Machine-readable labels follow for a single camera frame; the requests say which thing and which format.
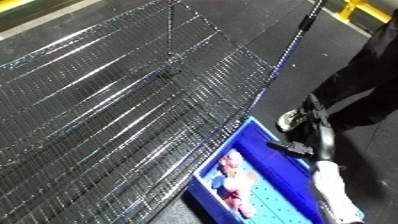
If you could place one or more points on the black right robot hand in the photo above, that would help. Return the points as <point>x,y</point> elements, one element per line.
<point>324,143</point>

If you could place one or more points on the pink soft toy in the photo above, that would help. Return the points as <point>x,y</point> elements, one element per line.
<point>234,186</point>

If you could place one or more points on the pale right robot arm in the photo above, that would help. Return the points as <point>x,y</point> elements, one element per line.
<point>333,193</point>

